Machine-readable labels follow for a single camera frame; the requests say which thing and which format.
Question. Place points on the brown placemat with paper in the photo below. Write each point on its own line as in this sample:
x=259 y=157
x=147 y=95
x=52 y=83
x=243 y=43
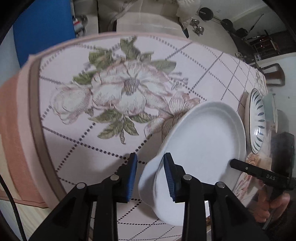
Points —
x=14 y=168

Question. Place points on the blue folded mat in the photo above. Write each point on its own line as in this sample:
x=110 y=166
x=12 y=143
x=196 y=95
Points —
x=42 y=25

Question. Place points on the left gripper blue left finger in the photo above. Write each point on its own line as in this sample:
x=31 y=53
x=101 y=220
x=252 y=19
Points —
x=124 y=185

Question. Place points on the white padded chair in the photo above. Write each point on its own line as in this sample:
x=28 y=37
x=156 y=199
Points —
x=139 y=16

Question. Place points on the light blue black-rimmed bowl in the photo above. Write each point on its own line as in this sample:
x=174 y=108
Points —
x=276 y=119

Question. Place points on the barbell on floor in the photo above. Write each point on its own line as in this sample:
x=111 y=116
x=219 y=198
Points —
x=207 y=15

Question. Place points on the person's right hand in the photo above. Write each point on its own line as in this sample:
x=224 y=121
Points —
x=263 y=206

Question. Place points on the white scalloped plate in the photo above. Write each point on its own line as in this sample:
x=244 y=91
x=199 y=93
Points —
x=203 y=142

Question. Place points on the chrome dumbbell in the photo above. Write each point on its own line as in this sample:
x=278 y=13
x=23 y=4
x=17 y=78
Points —
x=197 y=29

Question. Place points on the checked floral tablecloth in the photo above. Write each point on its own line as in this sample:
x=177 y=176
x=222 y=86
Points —
x=93 y=102

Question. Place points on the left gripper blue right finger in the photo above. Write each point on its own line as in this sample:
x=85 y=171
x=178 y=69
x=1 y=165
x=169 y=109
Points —
x=174 y=175

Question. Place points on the dark wooden chair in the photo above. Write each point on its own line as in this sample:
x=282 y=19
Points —
x=274 y=75

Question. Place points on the white plate floral edge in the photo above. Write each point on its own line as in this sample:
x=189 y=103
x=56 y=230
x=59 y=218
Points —
x=247 y=186

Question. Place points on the blue leaf pattern plate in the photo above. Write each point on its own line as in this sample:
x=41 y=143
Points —
x=254 y=121

